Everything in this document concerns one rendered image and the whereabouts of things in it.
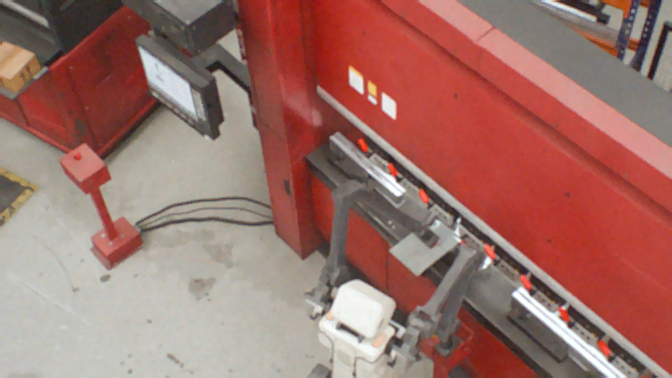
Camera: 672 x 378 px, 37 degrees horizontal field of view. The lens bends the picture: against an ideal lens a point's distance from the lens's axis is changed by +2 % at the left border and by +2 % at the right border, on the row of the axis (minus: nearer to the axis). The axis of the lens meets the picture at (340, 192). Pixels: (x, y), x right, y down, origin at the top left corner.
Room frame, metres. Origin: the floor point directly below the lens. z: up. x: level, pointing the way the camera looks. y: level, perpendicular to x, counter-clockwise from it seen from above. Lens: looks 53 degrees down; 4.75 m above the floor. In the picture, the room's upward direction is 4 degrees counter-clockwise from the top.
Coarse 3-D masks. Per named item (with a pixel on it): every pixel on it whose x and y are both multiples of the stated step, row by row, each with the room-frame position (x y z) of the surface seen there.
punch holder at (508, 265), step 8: (496, 248) 2.27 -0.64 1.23; (496, 256) 2.27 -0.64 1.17; (504, 256) 2.24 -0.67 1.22; (512, 256) 2.21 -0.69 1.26; (504, 264) 2.23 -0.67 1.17; (512, 264) 2.20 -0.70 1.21; (520, 264) 2.17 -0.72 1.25; (504, 272) 2.22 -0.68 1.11; (512, 272) 2.19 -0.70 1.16; (520, 272) 2.17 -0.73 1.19; (528, 272) 2.21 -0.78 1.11; (512, 280) 2.18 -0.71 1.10; (520, 280) 2.17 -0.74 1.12
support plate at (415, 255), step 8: (432, 224) 2.57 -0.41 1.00; (408, 240) 2.49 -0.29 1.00; (416, 240) 2.49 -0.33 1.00; (448, 240) 2.48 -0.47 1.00; (456, 240) 2.47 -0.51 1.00; (392, 248) 2.45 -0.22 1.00; (400, 248) 2.45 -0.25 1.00; (408, 248) 2.45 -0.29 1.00; (416, 248) 2.45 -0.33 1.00; (424, 248) 2.44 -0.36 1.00; (432, 248) 2.44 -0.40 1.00; (440, 248) 2.44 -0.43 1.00; (448, 248) 2.43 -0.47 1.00; (400, 256) 2.41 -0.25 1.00; (408, 256) 2.41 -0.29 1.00; (416, 256) 2.40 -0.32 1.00; (424, 256) 2.40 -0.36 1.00; (432, 256) 2.40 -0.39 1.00; (440, 256) 2.39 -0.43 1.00; (408, 264) 2.36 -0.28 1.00; (416, 264) 2.36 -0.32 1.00; (424, 264) 2.36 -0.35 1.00; (416, 272) 2.32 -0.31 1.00
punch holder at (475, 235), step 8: (464, 216) 2.42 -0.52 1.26; (464, 224) 2.42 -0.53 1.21; (472, 224) 2.38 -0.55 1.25; (464, 232) 2.41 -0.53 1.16; (472, 232) 2.38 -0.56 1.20; (480, 232) 2.35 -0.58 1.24; (472, 240) 2.37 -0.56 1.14; (480, 240) 2.34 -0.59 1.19; (488, 240) 2.34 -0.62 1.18; (480, 248) 2.33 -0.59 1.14
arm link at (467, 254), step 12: (468, 252) 2.18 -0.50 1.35; (480, 252) 2.19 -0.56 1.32; (456, 264) 2.14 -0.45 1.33; (468, 264) 2.14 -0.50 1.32; (456, 276) 2.09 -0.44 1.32; (444, 288) 2.05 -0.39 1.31; (432, 300) 2.00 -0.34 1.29; (444, 300) 2.01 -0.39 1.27; (420, 312) 1.98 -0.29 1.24; (432, 312) 1.96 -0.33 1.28; (408, 324) 1.93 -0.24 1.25; (432, 324) 1.90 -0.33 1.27
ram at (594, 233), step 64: (320, 0) 3.13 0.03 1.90; (320, 64) 3.16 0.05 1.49; (384, 64) 2.82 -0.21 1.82; (448, 64) 2.56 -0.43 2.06; (384, 128) 2.82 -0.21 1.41; (448, 128) 2.52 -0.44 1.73; (512, 128) 2.28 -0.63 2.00; (448, 192) 2.50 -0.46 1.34; (512, 192) 2.25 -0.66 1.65; (576, 192) 2.04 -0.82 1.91; (640, 192) 1.92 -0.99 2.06; (576, 256) 1.99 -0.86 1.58; (640, 256) 1.81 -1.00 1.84; (640, 320) 1.75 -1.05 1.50
